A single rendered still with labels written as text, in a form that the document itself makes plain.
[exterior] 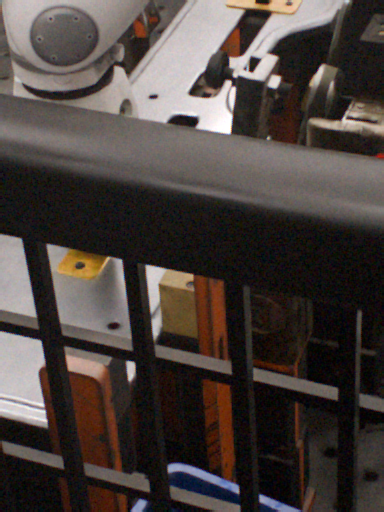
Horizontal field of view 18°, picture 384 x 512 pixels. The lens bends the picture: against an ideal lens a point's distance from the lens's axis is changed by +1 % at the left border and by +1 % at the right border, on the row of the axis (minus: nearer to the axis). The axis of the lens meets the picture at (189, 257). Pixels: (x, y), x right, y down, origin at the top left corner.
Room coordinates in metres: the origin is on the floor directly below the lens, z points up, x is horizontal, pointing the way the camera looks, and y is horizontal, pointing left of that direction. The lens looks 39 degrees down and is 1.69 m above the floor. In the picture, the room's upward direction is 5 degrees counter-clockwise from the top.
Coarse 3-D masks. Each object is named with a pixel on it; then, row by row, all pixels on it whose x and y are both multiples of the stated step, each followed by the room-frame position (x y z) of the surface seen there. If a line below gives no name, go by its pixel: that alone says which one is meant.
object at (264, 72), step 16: (208, 64) 0.81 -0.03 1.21; (224, 64) 0.81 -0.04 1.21; (240, 64) 0.81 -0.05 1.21; (256, 64) 0.81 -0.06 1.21; (272, 64) 0.80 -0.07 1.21; (208, 80) 0.80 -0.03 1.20; (224, 80) 0.81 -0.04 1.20; (240, 80) 0.78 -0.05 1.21; (256, 80) 0.78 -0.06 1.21; (272, 80) 0.79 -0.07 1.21; (240, 96) 0.79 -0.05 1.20; (256, 96) 0.78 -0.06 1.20; (272, 96) 0.78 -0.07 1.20; (288, 96) 0.78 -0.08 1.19; (240, 112) 0.79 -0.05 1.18; (256, 112) 0.78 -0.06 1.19; (240, 128) 0.79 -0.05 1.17; (256, 128) 0.78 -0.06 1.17
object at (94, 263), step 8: (72, 256) 0.85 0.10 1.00; (80, 256) 0.85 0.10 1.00; (88, 256) 0.85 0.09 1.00; (96, 256) 0.85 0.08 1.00; (104, 256) 0.85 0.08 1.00; (64, 264) 0.84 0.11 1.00; (72, 264) 0.84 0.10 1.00; (88, 264) 0.84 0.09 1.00; (96, 264) 0.84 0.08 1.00; (104, 264) 0.84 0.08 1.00; (64, 272) 0.83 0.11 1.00; (72, 272) 0.83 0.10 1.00; (80, 272) 0.83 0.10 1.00; (88, 272) 0.83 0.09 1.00; (96, 272) 0.83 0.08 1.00
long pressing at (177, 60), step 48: (192, 0) 1.32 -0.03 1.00; (336, 0) 1.27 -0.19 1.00; (192, 48) 1.20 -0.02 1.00; (144, 96) 1.11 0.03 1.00; (0, 240) 0.89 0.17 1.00; (0, 288) 0.82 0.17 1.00; (96, 288) 0.81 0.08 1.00; (0, 336) 0.76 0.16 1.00; (0, 384) 0.70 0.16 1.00; (48, 432) 0.66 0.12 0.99
